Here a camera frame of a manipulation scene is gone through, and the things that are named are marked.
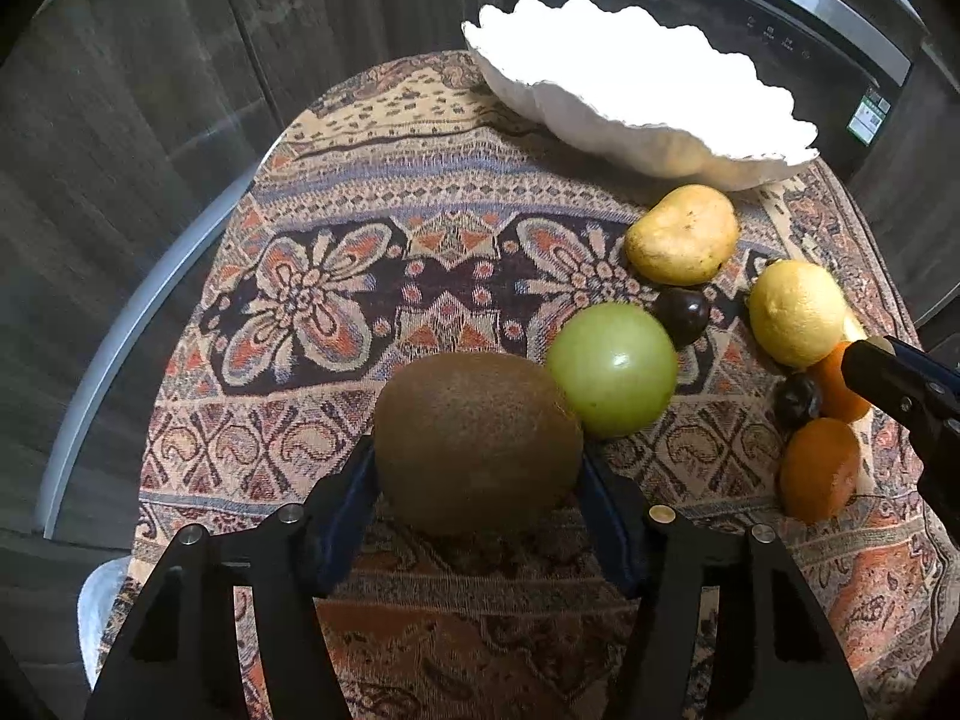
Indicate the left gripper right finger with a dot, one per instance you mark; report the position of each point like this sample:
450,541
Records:
775,655

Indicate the yellow lemon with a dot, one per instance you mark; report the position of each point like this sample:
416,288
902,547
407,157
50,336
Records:
797,312

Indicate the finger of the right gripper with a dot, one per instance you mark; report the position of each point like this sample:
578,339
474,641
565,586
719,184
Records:
911,388

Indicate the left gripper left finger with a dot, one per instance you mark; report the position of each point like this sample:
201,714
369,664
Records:
177,654

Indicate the green apple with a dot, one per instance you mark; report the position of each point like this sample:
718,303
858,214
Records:
617,367

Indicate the small banana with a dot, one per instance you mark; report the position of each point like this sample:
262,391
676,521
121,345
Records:
852,328

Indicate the dark plum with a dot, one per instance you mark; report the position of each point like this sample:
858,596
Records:
797,401
684,314

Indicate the patterned paisley tablecloth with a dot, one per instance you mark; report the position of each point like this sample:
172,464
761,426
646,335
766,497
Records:
408,212

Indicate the orange tangerine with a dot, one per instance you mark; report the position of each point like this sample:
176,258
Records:
837,400
819,470

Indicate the yellow mango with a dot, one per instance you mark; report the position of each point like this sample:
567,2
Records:
685,238

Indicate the brown kiwi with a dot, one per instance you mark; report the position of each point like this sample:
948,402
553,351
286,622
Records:
474,441

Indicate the white scalloped fruit bowl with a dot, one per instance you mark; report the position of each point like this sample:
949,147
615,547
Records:
659,100

